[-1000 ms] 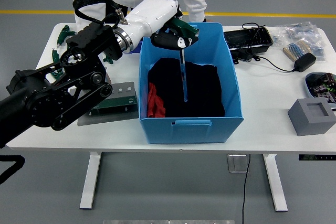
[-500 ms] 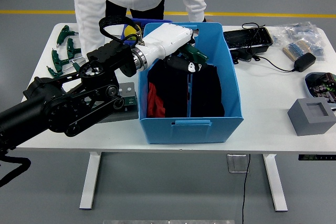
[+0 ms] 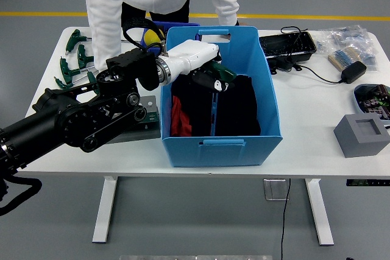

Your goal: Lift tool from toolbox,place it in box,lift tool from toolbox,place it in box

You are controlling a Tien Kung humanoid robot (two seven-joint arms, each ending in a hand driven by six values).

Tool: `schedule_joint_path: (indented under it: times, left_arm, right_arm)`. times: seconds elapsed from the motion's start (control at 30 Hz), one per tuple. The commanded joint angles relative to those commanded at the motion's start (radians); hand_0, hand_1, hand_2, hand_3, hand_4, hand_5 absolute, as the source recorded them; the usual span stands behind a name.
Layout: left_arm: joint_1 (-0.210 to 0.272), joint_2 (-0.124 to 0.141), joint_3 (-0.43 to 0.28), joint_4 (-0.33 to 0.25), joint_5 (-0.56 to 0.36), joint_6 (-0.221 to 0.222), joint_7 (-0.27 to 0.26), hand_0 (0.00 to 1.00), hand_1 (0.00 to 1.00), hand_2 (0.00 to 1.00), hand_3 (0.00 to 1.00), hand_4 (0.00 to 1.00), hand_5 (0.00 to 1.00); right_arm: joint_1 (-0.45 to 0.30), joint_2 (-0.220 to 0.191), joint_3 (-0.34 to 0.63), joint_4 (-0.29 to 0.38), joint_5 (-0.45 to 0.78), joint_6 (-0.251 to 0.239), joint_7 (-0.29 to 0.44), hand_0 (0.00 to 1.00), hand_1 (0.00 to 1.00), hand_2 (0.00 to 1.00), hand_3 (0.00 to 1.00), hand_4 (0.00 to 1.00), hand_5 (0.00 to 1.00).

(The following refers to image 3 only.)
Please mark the person's left hand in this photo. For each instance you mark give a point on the person's left hand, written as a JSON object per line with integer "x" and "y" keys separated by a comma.
{"x": 225, "y": 39}

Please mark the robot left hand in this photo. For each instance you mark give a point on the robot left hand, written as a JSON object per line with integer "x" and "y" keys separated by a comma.
{"x": 192, "y": 54}

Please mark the green steel hex key stand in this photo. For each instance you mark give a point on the green steel hex key stand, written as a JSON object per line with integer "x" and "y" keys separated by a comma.
{"x": 150, "y": 114}

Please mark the blue folding storage box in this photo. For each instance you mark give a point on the blue folding storage box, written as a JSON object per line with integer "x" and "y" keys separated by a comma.
{"x": 225, "y": 153}

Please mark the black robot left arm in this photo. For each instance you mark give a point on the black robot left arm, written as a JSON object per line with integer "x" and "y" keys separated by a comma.
{"x": 76, "y": 117}

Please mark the person's left forearm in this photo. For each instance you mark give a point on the person's left forearm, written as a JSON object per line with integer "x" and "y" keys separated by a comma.
{"x": 228, "y": 7}

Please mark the person's right forearm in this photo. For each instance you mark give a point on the person's right forearm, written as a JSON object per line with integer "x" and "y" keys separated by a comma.
{"x": 105, "y": 44}

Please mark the small blue parts bin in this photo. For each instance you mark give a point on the small blue parts bin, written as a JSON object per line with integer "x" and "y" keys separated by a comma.
{"x": 179, "y": 24}

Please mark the black glossy tray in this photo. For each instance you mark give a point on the black glossy tray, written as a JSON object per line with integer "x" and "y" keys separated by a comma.
{"x": 286, "y": 44}

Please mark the red cloth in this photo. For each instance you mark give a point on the red cloth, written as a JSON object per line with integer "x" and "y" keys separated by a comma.
{"x": 179, "y": 120}

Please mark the black cloth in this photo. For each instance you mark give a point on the black cloth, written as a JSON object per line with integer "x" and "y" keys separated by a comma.
{"x": 237, "y": 111}

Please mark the resistor tape bundle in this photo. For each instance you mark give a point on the resistor tape bundle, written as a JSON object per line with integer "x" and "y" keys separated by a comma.
{"x": 342, "y": 59}

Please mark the clear plastic component bags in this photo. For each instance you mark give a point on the clear plastic component bags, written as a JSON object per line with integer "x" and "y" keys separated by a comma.
{"x": 350, "y": 36}

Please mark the black power adapter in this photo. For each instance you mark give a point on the black power adapter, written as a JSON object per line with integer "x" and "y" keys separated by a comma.
{"x": 353, "y": 72}

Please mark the light blue tray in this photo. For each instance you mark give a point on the light blue tray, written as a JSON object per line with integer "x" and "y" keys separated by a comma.
{"x": 356, "y": 95}

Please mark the metal floor plate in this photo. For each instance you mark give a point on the metal floor plate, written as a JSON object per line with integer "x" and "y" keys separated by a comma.
{"x": 274, "y": 190}

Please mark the pile of circuit boards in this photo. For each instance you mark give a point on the pile of circuit boards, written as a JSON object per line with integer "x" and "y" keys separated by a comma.
{"x": 374, "y": 101}

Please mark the grey hollow cube block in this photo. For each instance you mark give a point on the grey hollow cube block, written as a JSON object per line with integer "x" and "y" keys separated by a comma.
{"x": 356, "y": 147}

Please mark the white table leg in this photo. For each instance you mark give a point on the white table leg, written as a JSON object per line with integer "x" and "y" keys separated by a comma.
{"x": 320, "y": 211}
{"x": 103, "y": 211}

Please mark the black table control panel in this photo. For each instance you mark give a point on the black table control panel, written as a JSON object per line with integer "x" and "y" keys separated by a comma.
{"x": 365, "y": 182}

